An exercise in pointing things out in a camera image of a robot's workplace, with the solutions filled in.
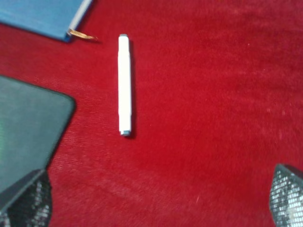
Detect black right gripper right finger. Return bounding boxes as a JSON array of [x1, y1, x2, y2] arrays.
[[269, 164, 303, 227]]

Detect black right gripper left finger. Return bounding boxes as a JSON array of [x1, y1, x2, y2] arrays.
[[0, 169, 53, 227]]

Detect white marker pen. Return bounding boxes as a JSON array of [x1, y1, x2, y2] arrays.
[[117, 34, 132, 136]]

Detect black green Razer mouse pad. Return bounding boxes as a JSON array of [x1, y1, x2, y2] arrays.
[[0, 76, 75, 191]]

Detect blue notebook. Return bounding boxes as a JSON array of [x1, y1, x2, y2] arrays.
[[0, 0, 96, 42]]

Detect red velvet tablecloth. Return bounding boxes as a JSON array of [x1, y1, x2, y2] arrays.
[[0, 0, 303, 227]]

